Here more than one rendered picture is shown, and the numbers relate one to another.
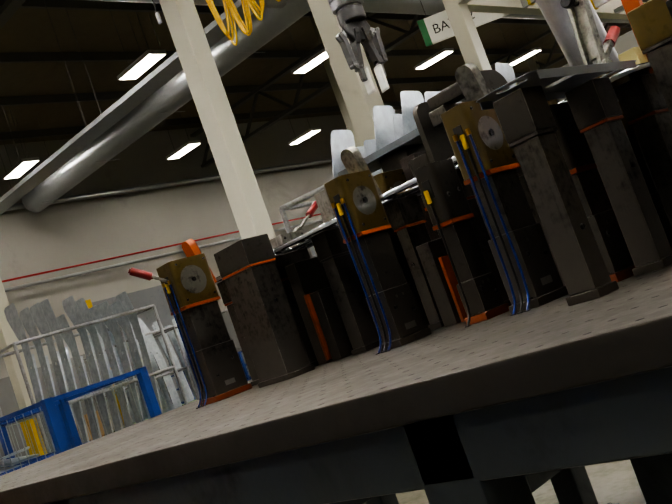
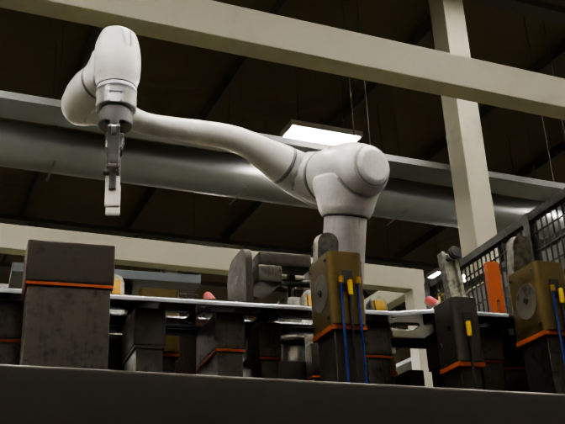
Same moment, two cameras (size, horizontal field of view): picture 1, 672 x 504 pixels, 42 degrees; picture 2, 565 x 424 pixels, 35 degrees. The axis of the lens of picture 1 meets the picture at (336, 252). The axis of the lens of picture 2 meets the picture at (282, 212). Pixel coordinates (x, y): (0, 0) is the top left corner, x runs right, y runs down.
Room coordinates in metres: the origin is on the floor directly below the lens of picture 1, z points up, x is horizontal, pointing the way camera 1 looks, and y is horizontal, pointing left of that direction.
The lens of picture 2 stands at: (1.25, 1.18, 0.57)
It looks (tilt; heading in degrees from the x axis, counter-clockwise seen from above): 23 degrees up; 293
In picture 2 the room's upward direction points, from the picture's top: 3 degrees counter-clockwise
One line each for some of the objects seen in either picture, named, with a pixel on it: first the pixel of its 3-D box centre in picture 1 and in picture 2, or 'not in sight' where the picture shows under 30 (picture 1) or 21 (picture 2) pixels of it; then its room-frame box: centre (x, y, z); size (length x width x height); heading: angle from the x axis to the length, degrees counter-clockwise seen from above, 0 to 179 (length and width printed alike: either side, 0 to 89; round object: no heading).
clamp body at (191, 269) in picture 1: (199, 331); not in sight; (2.15, 0.39, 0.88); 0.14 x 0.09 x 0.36; 133
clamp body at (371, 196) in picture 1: (371, 261); (345, 368); (1.68, -0.06, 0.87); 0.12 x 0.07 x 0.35; 133
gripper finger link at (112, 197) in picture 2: (367, 80); (112, 191); (2.22, -0.23, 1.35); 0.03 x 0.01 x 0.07; 32
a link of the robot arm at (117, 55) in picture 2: not in sight; (114, 62); (2.25, -0.25, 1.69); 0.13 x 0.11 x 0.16; 150
